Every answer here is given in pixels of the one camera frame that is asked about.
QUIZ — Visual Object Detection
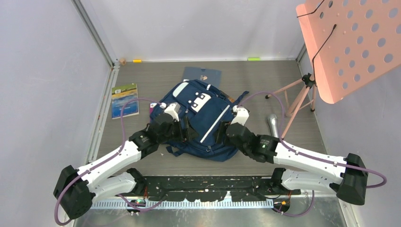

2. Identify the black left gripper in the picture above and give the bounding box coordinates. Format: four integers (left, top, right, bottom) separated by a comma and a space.
158, 116, 198, 144

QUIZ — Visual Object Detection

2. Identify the navy blue backpack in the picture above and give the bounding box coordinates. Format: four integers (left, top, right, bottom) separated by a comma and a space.
160, 79, 248, 162

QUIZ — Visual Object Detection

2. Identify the dark Three Days book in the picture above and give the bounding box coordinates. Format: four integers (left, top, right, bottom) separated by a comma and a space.
227, 96, 235, 103

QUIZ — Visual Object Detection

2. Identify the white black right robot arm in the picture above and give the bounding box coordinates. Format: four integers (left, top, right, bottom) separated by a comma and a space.
214, 122, 368, 205

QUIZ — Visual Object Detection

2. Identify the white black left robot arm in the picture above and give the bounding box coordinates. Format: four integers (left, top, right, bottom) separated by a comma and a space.
53, 113, 199, 226

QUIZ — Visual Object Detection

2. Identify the purple cartoon book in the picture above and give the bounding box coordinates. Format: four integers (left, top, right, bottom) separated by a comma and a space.
149, 103, 157, 114

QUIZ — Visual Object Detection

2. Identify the silver metal cylinder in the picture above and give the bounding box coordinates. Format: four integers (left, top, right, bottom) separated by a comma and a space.
267, 113, 279, 138

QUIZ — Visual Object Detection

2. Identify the dark blue notebook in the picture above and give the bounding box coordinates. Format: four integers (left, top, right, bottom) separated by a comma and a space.
181, 67, 222, 87

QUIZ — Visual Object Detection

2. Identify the blue green landscape book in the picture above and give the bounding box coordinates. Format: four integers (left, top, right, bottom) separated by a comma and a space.
111, 83, 139, 119

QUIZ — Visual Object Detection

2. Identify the green tape piece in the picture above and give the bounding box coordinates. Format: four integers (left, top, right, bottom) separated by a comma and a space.
247, 57, 261, 61

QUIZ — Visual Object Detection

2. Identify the small wooden cube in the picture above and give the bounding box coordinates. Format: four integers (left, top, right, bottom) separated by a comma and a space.
119, 58, 127, 65

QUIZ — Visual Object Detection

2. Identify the pink perforated stand board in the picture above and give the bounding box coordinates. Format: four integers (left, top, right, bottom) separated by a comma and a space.
296, 0, 401, 104

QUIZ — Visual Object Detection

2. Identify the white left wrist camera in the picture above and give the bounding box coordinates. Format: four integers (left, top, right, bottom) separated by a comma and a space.
160, 102, 181, 122

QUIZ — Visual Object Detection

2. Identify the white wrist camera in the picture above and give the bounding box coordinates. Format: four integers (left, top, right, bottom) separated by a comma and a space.
231, 105, 249, 126
160, 102, 181, 122

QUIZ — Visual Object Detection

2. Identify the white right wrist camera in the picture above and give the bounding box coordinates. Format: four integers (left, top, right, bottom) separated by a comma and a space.
231, 105, 249, 126

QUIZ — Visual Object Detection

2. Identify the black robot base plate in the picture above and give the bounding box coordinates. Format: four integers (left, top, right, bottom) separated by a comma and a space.
114, 175, 301, 203

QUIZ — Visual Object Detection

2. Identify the black thin stand cable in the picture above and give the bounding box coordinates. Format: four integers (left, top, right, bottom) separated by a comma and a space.
296, 0, 338, 85

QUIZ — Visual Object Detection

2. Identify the aluminium frame rail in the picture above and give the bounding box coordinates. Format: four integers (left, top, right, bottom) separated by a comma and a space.
71, 0, 114, 68

